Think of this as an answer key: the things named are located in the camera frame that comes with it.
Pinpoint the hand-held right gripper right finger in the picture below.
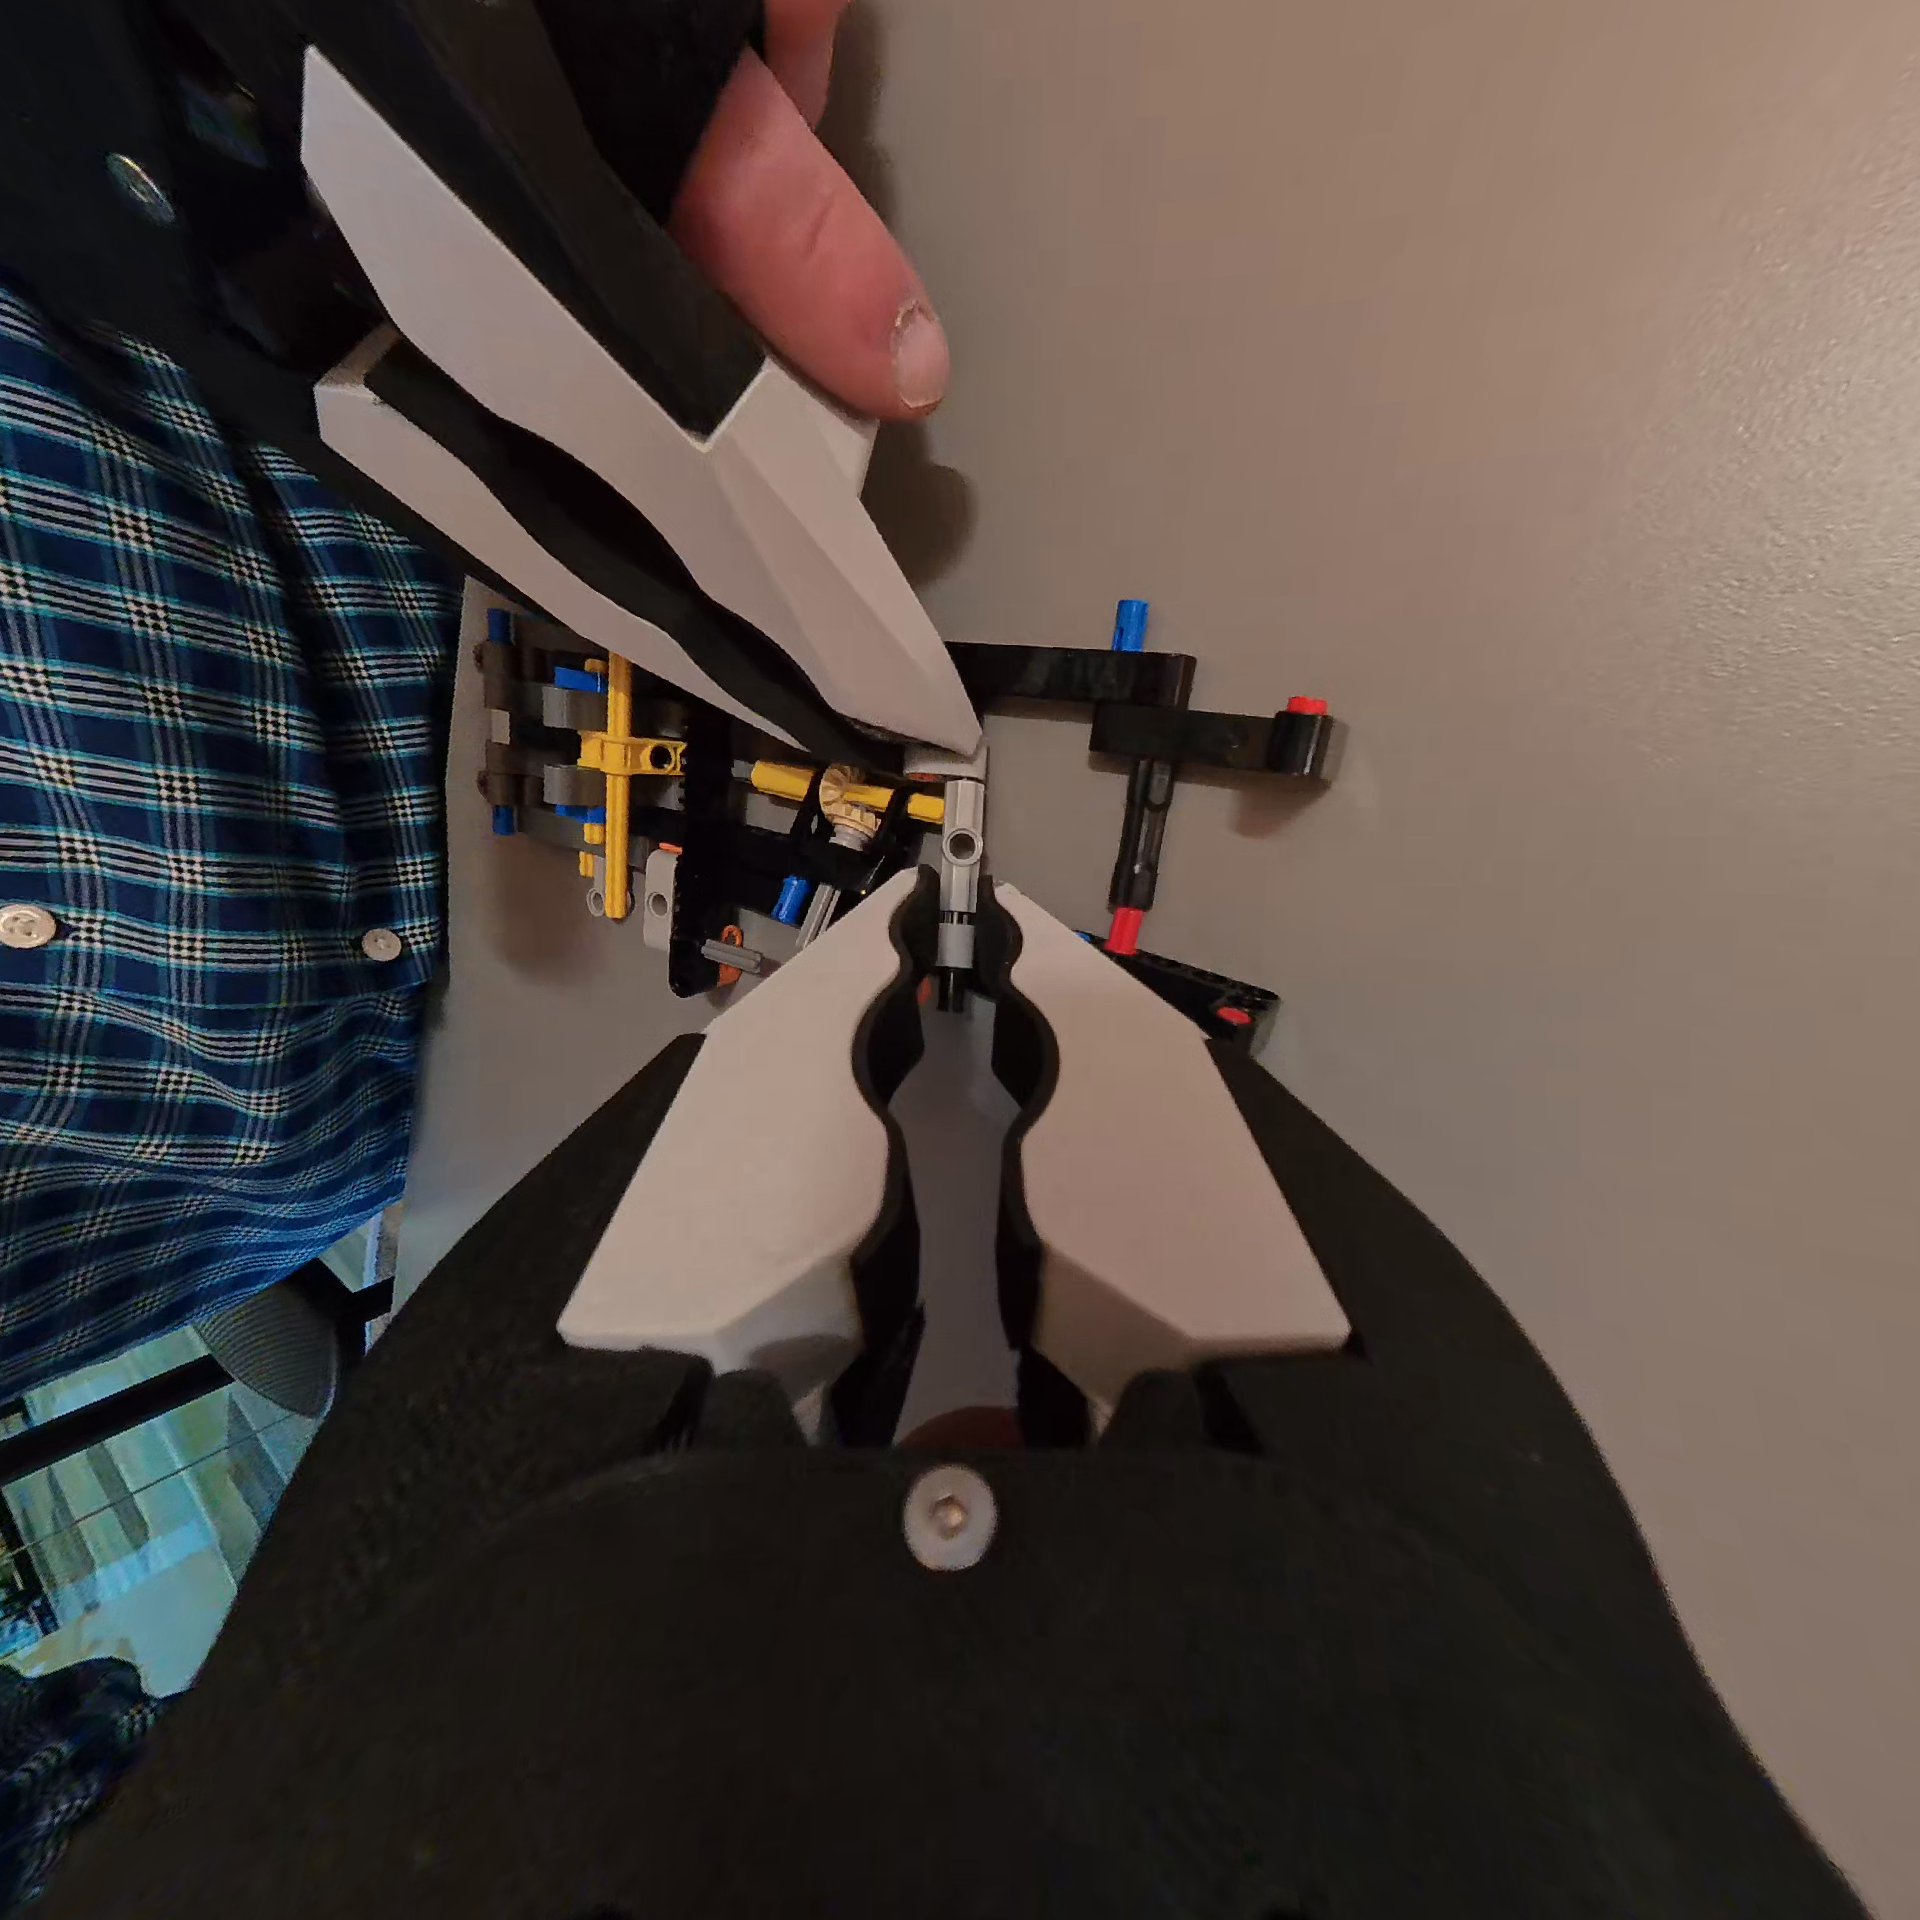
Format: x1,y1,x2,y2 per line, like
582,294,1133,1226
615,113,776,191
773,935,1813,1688
990,882,1353,1444

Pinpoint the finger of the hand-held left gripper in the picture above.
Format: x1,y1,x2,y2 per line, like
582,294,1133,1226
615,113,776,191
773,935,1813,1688
299,46,985,748
314,322,979,775

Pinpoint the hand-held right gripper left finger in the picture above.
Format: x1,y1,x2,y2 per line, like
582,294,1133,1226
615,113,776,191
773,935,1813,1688
557,865,922,1444

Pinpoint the multicolour lego gear assembly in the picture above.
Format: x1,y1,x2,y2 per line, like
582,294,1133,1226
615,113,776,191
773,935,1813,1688
470,607,991,998

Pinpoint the black lego arm assembly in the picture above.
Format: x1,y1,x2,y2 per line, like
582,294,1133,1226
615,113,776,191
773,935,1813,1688
943,599,1343,962

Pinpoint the black metal railing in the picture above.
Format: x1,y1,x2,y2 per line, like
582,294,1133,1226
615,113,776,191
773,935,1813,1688
0,1245,395,1478

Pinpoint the blue plaid shirt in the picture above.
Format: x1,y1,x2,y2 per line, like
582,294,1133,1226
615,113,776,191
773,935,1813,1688
0,286,466,1920

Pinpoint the person's left hand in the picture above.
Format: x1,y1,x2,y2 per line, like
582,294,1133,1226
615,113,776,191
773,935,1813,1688
667,0,950,418

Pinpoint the black lego beam red pin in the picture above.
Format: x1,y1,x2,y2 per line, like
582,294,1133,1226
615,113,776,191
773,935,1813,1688
1087,930,1285,1052

